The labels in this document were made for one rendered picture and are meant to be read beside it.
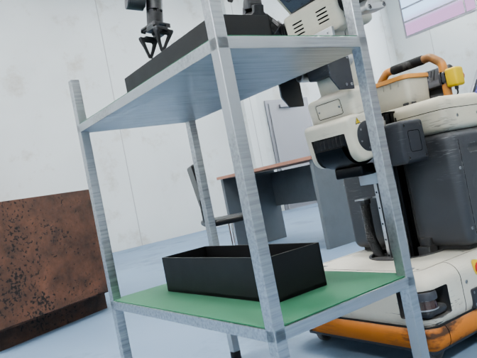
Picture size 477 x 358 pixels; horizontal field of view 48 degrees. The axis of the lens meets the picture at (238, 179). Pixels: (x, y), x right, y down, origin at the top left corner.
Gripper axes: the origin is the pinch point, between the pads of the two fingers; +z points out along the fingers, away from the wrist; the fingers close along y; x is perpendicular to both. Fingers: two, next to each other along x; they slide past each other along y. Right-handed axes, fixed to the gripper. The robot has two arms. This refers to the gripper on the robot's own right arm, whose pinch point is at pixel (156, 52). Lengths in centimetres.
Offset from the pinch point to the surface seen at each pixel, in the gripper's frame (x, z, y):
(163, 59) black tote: -13.4, 11.6, 28.5
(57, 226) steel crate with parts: 20, 59, -170
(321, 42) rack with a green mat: 2, 18, 75
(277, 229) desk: 289, 76, -276
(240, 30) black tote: -7, 11, 57
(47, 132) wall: 161, -77, -638
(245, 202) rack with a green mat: -22, 54, 75
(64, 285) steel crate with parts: 22, 94, -167
